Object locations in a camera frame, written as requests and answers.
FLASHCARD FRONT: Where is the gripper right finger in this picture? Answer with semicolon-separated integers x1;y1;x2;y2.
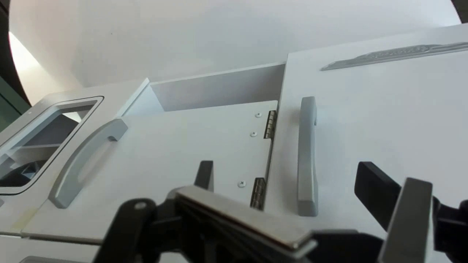
355;161;468;263

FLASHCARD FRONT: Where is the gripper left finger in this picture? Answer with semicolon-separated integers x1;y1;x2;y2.
93;160;320;263

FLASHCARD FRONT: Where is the small white cabinet door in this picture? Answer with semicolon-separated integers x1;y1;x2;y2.
20;100;281;246

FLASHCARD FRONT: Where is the large white cabinet door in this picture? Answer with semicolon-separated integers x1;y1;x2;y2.
262;22;468;246

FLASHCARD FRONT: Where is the white oven door with window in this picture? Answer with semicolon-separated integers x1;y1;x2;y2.
0;78;153;236

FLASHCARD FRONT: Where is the white toy kitchen cabinet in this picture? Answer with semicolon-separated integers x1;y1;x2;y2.
0;62;289;263

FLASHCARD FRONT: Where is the round white table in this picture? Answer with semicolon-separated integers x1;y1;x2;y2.
8;0;463;107

